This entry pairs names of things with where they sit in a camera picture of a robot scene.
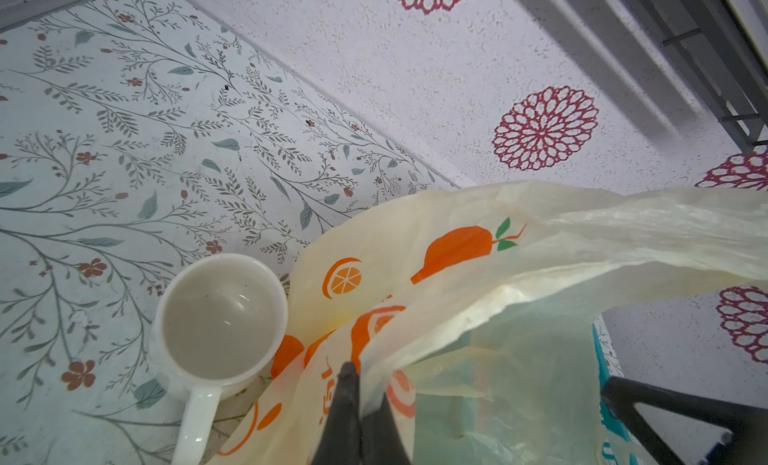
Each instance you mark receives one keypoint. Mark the cream plastic bag orange print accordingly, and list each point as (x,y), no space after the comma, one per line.
(471,313)

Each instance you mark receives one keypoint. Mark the white ceramic mug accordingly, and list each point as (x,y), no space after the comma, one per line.
(217,325)

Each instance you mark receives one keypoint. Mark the grey wall shelf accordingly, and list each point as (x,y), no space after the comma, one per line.
(711,51)

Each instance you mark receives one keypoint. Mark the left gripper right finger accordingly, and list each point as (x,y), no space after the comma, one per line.
(380,442)

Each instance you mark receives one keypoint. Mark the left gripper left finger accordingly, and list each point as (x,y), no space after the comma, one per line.
(340,442)

